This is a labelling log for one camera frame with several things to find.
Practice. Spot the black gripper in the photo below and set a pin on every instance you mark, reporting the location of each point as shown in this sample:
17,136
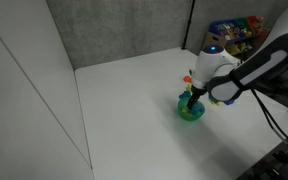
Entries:
198,92

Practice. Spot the black perforated board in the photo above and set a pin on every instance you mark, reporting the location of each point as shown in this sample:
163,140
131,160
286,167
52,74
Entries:
277,160

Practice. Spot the brown cardboard box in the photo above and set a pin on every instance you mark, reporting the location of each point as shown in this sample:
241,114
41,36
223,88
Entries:
214,40

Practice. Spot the blue elephant toy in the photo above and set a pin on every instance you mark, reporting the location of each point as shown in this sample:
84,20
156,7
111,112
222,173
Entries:
197,109

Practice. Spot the black tripod pole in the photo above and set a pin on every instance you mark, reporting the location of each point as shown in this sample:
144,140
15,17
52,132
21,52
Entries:
188,23

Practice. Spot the purple spiky ball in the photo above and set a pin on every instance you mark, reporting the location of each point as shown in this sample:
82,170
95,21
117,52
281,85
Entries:
230,101

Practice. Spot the teal rubber toy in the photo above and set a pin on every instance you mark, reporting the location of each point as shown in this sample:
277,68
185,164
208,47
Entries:
184,95

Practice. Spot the orange rubber toy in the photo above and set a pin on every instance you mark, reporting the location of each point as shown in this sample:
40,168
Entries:
187,79

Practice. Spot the colourful toy box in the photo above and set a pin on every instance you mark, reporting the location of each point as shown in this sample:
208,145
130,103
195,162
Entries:
237,31

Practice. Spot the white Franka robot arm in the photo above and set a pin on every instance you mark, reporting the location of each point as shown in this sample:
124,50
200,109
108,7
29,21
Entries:
257,66

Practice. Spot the green translucent bowl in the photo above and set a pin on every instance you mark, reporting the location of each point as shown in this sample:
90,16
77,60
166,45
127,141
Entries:
199,113

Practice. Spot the yellow spiky star toy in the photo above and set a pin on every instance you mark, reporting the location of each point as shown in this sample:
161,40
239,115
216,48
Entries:
215,102

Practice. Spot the lime green cube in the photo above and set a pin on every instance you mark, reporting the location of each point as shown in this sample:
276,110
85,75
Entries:
189,87

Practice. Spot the yellow bear toy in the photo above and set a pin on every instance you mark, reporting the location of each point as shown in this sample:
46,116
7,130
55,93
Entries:
185,110

